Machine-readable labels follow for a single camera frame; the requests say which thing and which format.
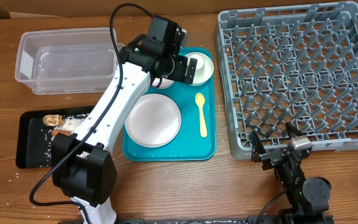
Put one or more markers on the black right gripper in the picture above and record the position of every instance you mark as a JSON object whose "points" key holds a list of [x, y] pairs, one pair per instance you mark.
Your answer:
{"points": [[271, 159]]}

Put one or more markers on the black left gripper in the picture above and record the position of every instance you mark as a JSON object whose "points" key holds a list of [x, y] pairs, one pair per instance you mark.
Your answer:
{"points": [[179, 74]]}

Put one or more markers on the white cup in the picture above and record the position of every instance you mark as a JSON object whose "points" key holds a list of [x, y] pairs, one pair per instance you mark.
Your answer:
{"points": [[199, 65]]}

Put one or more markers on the white rice pile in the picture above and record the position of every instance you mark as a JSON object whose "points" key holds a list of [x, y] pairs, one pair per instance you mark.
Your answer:
{"points": [[71, 123]]}

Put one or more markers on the brown granola chunk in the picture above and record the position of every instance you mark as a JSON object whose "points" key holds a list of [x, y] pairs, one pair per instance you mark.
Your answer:
{"points": [[53, 120]]}

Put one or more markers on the orange carrot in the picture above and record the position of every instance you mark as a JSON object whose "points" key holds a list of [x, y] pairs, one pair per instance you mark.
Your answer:
{"points": [[60, 131]]}

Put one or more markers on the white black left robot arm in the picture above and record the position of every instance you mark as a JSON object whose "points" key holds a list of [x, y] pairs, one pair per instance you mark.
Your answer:
{"points": [[82, 162]]}

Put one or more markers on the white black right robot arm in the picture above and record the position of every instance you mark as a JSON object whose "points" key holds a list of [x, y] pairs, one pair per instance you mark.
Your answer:
{"points": [[308, 197]]}

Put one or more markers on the grey dishwasher rack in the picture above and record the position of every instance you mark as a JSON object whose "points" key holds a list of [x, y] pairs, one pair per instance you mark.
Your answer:
{"points": [[290, 64]]}

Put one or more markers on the pale green bowl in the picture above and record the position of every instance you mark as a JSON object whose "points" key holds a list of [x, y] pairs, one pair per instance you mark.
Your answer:
{"points": [[208, 69]]}

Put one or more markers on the yellow plastic spoon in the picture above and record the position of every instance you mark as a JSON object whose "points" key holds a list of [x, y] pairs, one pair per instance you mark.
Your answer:
{"points": [[200, 101]]}

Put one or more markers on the pink bowl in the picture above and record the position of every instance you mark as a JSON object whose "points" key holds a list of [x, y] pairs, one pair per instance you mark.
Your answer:
{"points": [[162, 83]]}

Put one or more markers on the teal tray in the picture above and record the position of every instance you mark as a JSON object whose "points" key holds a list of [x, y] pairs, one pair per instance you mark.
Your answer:
{"points": [[188, 145]]}

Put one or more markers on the white pink plate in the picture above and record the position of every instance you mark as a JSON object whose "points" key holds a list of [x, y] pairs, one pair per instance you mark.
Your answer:
{"points": [[154, 121]]}

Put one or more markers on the clear plastic bin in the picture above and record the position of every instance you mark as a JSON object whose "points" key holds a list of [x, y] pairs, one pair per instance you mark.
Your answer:
{"points": [[65, 61]]}

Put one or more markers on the black tray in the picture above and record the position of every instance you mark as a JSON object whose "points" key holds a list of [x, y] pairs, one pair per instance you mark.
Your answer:
{"points": [[34, 137]]}

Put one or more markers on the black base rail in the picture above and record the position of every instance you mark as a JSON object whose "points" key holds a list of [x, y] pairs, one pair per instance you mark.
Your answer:
{"points": [[197, 221]]}

